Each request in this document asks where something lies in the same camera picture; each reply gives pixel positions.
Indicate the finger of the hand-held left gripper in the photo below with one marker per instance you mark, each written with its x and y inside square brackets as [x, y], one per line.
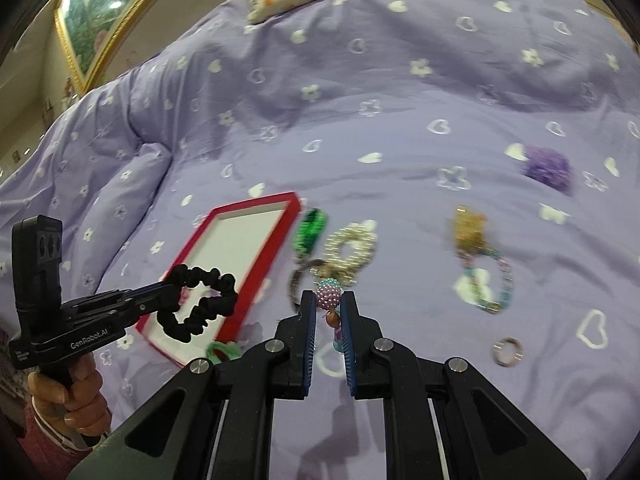
[157, 288]
[152, 306]

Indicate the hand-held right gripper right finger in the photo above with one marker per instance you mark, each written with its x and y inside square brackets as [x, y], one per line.
[349, 350]

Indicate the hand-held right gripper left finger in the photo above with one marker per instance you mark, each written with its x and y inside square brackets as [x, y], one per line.
[309, 345]

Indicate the black scrunchie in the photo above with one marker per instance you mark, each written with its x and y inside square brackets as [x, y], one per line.
[200, 305]

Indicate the red jewelry tray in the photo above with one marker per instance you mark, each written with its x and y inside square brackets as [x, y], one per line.
[240, 240]

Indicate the person's left forearm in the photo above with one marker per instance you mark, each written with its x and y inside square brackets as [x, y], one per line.
[47, 450]

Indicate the person's left hand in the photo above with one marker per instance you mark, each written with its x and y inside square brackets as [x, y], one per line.
[82, 390]

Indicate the green hair clip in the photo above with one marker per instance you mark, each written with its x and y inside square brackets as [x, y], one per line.
[311, 230]

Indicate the purple heart print blanket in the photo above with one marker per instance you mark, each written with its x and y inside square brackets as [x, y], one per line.
[375, 125]

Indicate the gold framed picture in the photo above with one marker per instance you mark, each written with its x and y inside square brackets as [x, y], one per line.
[100, 15]

